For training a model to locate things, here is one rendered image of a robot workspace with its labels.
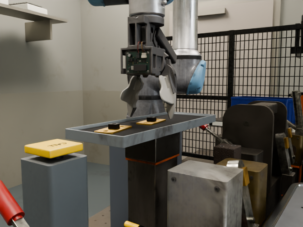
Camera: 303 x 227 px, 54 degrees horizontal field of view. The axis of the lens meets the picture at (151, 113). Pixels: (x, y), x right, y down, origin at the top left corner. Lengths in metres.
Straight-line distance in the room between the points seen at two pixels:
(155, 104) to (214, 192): 0.63
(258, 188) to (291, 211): 0.08
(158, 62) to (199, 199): 0.29
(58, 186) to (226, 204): 0.24
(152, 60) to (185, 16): 0.47
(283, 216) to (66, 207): 0.40
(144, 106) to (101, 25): 3.53
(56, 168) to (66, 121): 4.00
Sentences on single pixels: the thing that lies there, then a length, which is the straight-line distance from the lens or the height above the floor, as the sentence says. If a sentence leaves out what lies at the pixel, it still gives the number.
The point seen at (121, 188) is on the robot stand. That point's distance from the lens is 1.10.
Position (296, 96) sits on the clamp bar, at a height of 1.19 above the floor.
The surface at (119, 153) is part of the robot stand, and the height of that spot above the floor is 1.00.
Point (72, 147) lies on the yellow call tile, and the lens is 0.45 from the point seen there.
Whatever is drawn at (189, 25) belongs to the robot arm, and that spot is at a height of 1.43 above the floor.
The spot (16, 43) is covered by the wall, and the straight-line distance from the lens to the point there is 3.92.
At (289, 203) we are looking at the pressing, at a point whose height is 1.00.
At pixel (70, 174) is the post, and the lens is 0.45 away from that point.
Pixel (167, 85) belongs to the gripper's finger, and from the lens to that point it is 0.63.
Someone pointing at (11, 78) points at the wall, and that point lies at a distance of 3.84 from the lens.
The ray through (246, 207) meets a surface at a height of 1.03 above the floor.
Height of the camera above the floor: 1.25
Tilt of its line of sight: 6 degrees down
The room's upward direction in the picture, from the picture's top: straight up
